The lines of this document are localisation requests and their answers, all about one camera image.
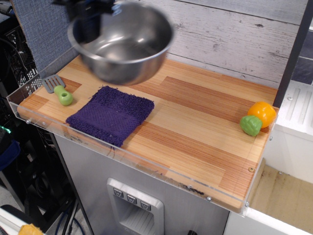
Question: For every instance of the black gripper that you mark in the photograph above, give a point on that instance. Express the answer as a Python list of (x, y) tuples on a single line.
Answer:
[(89, 11)]

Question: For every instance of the stainless steel pot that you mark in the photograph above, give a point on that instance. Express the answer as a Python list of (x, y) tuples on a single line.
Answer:
[(132, 44)]

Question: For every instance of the purple cloth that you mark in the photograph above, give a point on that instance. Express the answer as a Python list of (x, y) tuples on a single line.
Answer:
[(111, 115)]

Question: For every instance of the blue fabric panel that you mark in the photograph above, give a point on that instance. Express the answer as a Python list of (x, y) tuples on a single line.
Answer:
[(45, 27)]

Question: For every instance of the black plastic crate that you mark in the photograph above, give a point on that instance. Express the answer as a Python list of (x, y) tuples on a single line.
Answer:
[(19, 57)]

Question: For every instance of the silver toy fridge cabinet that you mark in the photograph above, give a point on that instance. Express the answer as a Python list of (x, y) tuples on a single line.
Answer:
[(91, 171)]

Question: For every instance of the green toy vegetable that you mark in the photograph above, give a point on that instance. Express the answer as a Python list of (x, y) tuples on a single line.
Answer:
[(251, 125)]

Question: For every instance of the orange toy pepper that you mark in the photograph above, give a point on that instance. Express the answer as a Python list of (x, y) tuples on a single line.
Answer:
[(264, 112)]

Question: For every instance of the white toy sink unit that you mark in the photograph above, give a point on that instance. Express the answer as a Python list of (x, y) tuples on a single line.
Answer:
[(282, 195)]

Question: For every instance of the grey spatula green handle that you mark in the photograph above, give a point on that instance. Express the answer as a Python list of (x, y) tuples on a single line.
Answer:
[(55, 85)]

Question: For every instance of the clear acrylic guard rail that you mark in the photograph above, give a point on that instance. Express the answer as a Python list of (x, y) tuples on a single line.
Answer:
[(192, 138)]

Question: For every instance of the dark grey right post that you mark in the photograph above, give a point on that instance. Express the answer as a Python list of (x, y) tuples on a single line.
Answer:
[(295, 52)]

